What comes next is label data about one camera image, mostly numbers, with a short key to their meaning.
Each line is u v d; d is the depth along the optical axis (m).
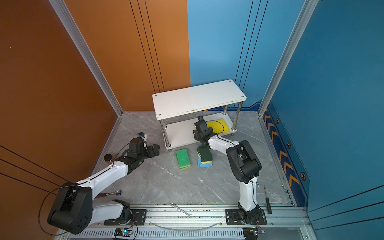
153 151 0.81
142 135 0.79
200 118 0.87
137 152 0.68
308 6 0.69
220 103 0.77
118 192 0.80
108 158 0.85
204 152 0.89
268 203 0.77
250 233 0.70
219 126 0.83
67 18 0.72
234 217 0.73
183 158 0.91
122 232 0.71
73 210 0.41
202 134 0.76
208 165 0.89
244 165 0.51
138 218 0.73
